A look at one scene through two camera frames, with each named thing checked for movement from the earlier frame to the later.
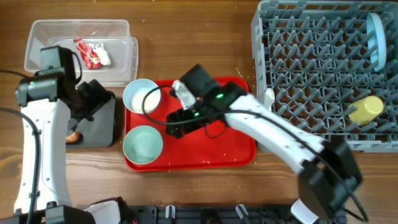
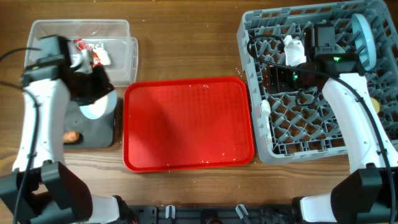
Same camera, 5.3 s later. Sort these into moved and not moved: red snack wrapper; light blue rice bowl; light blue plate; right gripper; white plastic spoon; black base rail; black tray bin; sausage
Moved: white plastic spoon; right gripper; light blue rice bowl; light blue plate
Not moved: black base rail; sausage; red snack wrapper; black tray bin
